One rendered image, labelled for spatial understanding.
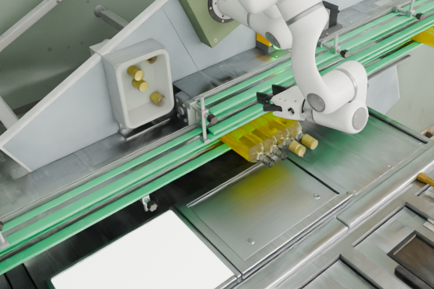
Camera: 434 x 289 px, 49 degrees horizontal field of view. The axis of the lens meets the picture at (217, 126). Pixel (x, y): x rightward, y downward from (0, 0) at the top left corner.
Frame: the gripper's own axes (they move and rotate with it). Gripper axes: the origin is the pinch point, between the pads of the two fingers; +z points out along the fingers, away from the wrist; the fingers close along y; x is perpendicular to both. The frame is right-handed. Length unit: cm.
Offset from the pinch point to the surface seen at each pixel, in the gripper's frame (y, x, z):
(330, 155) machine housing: 38, -43, 18
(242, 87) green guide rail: 13.8, -8.8, 30.4
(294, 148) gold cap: 15.6, -26.9, 11.5
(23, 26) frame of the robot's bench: -31, 21, 96
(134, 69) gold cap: -18.6, 8.0, 37.3
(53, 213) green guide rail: -56, -19, 30
